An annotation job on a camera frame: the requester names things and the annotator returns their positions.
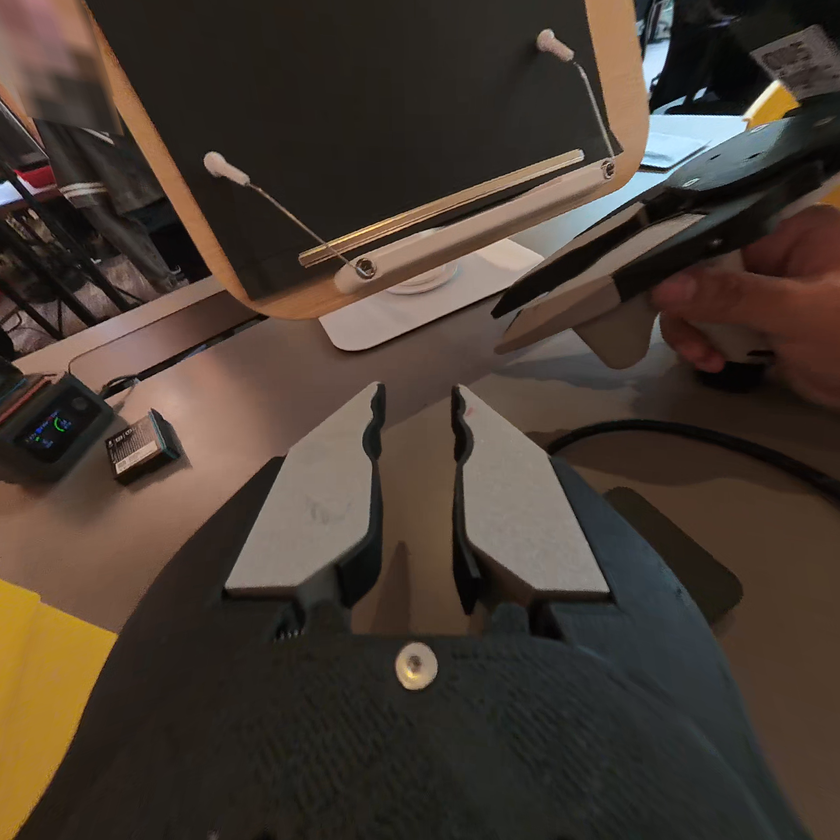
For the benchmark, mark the person's right hand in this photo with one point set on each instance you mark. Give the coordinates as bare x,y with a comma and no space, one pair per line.
800,295

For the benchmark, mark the black camera battery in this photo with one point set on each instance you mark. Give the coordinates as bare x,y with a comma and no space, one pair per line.
141,446

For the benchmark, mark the yellow plastic bin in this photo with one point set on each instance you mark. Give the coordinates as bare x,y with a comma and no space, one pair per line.
768,108
39,689

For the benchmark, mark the wooden book stand white base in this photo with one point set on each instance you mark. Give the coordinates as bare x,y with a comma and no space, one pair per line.
361,98

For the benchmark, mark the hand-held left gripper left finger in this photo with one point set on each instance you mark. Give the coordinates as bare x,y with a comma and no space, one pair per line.
308,512

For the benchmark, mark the black battery charger case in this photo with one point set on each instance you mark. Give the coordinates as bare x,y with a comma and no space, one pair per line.
52,426

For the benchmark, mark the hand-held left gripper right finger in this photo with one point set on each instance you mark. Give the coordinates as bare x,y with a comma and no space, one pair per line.
525,525

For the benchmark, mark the black adapter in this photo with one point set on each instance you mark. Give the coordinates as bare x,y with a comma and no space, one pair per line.
676,558

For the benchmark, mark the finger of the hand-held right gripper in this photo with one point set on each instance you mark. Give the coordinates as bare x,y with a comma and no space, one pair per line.
571,308
610,229

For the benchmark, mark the group of black office chairs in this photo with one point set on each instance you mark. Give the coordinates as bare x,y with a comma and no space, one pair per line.
709,52

